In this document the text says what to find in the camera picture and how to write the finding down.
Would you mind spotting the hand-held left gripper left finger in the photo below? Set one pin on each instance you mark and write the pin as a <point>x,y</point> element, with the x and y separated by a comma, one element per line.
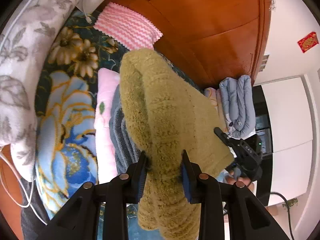
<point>142,177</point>

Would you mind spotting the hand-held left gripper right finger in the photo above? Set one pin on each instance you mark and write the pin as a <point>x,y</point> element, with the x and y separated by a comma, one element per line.
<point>186,180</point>

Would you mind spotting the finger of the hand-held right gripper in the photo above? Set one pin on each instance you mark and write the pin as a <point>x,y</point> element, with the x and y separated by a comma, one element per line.
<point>222,136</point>

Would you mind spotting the olive knit sweater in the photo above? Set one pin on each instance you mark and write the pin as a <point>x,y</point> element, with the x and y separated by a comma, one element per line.
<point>162,117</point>

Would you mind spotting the person's right hand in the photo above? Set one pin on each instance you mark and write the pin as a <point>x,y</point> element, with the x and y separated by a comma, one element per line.
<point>243,181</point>

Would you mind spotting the light blue quilt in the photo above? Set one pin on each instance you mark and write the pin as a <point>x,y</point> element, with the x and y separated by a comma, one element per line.
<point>240,105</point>

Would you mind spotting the floral print quilt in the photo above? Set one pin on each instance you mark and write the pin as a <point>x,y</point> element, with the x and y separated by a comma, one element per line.
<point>215,97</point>

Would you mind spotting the grey folded garment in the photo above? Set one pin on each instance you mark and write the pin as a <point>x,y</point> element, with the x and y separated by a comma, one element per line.
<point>122,140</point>

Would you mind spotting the white wardrobe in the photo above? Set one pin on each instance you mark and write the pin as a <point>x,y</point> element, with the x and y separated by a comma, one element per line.
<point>287,117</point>

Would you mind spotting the pink folded garment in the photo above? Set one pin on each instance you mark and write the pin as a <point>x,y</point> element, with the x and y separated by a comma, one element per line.
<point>105,120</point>

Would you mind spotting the teal floral bedspread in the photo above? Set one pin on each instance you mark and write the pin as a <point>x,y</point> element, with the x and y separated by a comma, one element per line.
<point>67,135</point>

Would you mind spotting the wooden headboard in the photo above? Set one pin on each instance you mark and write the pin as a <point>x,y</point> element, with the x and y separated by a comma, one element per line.
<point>212,30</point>

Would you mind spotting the pink zigzag striped cloth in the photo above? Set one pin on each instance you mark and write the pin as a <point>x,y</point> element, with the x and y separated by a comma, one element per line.
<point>127,27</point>

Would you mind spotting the white grey floral blanket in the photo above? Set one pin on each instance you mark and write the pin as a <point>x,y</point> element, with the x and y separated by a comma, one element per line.
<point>20,67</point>

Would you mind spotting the grey wall switch panel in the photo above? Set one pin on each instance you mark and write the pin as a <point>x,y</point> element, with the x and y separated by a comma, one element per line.
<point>264,63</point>

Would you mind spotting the red wall decoration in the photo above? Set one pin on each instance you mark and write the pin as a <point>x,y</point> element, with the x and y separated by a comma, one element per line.
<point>308,42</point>

